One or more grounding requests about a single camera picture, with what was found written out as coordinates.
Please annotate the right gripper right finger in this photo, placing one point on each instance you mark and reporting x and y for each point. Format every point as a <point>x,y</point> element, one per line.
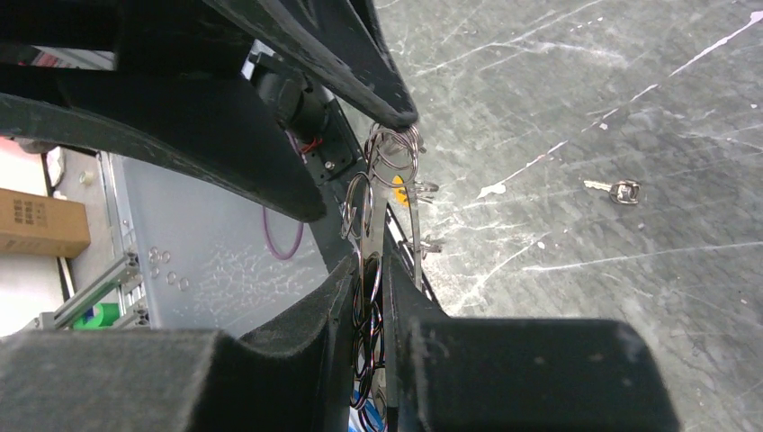
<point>477,374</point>

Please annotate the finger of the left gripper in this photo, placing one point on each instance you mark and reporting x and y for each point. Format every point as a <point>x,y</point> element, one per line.
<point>339,43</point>

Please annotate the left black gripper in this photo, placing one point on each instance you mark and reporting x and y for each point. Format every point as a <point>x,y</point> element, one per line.
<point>215,130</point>

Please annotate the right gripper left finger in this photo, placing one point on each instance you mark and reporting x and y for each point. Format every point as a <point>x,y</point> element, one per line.
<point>293,373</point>

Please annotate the large metal keyring with rings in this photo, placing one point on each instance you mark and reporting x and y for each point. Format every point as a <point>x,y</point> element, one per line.
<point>381,197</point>

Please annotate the green tape roll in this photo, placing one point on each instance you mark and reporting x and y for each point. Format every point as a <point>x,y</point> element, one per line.
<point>101,316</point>

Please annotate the cardboard box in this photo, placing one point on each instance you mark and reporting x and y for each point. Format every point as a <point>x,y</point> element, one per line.
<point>42,226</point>

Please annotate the small loose key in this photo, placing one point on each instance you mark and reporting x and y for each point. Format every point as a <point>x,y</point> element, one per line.
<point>625,192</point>

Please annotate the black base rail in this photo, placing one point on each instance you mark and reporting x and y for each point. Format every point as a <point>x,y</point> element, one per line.
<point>318,129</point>

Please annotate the aluminium frame rail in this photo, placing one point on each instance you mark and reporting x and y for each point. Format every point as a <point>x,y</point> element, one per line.
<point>106,278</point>

